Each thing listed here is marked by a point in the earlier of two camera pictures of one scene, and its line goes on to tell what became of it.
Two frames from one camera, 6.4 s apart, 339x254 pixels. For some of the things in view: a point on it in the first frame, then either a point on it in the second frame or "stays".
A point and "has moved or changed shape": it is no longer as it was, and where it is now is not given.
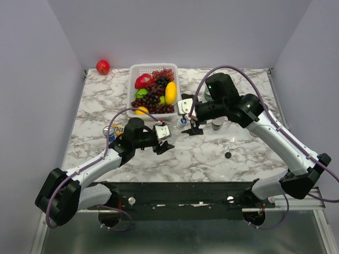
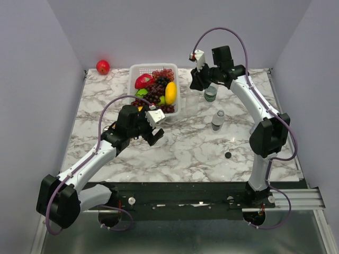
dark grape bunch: (162, 80) stays
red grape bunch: (154, 91) stays
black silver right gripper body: (206, 110) → (202, 75)
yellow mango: (170, 92) stays
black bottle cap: (228, 155) stays
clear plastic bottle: (180, 125) has moved or changed shape
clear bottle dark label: (217, 123) stays
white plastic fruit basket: (136, 69) stays
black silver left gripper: (159, 150) → (152, 139)
